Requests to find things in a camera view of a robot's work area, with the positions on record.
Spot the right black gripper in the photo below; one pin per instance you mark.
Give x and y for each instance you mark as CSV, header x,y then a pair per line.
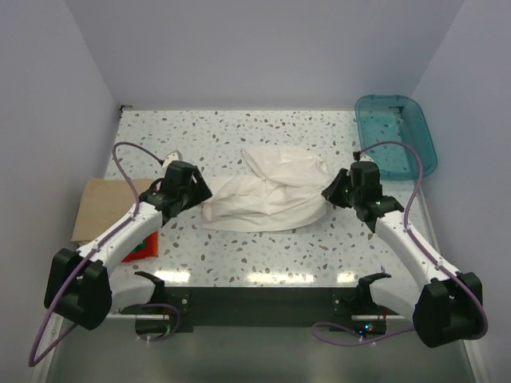
x,y
330,193

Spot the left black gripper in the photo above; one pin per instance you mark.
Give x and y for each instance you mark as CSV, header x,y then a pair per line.
x,y
201,191

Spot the white t shirt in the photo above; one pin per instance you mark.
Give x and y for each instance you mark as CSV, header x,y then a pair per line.
x,y
283,192

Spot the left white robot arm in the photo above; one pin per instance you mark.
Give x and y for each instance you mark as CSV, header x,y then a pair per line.
x,y
79,287

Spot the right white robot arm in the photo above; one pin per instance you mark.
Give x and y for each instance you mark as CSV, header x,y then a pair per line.
x,y
447,305

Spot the folded orange t shirt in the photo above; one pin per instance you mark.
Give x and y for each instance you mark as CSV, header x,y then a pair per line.
x,y
150,251

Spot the folded green t shirt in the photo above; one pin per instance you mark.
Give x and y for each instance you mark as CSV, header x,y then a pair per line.
x,y
140,247

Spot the teal plastic bin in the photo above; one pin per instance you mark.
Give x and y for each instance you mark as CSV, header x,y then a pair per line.
x,y
398,118

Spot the folded beige t shirt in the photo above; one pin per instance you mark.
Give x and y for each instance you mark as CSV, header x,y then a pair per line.
x,y
103,203

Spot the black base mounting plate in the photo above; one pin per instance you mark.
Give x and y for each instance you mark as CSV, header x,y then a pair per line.
x,y
299,307

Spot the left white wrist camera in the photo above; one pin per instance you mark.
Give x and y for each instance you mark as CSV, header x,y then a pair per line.
x,y
172,156

